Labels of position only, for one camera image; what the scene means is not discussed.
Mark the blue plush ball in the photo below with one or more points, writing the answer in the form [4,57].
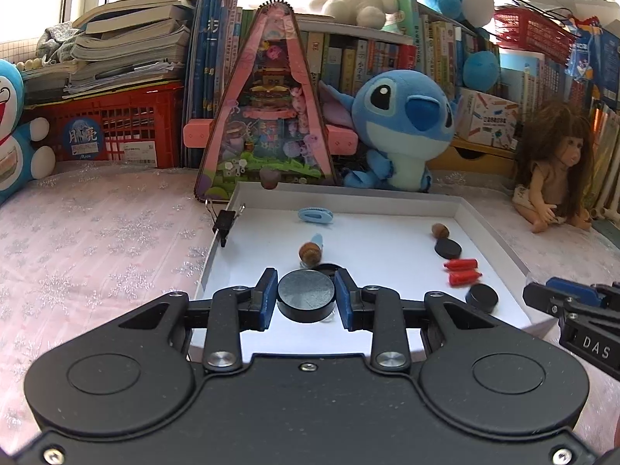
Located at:
[480,70]

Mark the red plastic hanging basket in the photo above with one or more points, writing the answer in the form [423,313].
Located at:
[533,34]

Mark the brown striped nut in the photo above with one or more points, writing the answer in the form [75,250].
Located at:
[310,253]

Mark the black binder clip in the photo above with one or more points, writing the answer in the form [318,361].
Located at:
[226,223]

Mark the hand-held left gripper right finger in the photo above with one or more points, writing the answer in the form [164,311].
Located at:
[345,300]

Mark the row of colourful thin folders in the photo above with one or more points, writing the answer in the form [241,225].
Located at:
[608,155]

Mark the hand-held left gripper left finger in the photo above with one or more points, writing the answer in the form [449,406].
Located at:
[267,300]

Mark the white cardboard box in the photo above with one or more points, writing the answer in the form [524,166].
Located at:
[387,237]

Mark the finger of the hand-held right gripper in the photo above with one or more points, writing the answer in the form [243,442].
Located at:
[540,298]
[574,289]

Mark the white printed carton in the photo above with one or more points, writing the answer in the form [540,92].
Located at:
[487,118]

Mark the pile of flat books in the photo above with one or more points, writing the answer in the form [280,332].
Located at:
[131,34]

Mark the red plastic basket with label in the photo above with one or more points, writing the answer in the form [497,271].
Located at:
[116,126]

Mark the red crayon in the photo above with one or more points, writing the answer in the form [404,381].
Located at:
[461,265]
[465,278]

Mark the blue packaging bag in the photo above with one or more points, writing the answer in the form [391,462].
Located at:
[593,58]

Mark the grey patterned cloth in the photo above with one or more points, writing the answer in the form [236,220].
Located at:
[57,43]

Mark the light blue plastic clip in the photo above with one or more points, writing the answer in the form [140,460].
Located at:
[316,215]

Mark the blue miniature slipper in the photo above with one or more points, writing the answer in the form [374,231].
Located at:
[318,241]

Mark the small brown nut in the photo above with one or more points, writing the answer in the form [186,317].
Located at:
[269,178]

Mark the row of upright shelf books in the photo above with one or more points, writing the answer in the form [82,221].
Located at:
[339,58]

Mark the stack of blue workbooks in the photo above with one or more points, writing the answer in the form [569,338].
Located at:
[208,58]

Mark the blue alien plush toy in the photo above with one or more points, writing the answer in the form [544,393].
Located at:
[402,121]

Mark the brown acorn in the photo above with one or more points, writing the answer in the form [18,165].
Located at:
[441,230]

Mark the brown-haired doll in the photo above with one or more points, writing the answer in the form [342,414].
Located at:
[557,164]

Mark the wooden drawer shelf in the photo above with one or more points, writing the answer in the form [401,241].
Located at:
[465,160]

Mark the thick black puck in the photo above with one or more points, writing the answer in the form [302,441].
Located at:
[306,295]
[482,297]

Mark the shallow black round lid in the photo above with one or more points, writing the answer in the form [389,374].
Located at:
[328,267]

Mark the blue cat plush toy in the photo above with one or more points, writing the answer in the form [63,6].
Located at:
[14,145]

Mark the pink snowflake tablecloth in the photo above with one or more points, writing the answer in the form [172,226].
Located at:
[97,252]

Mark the pink triangular miniature house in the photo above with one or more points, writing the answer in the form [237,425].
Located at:
[271,106]

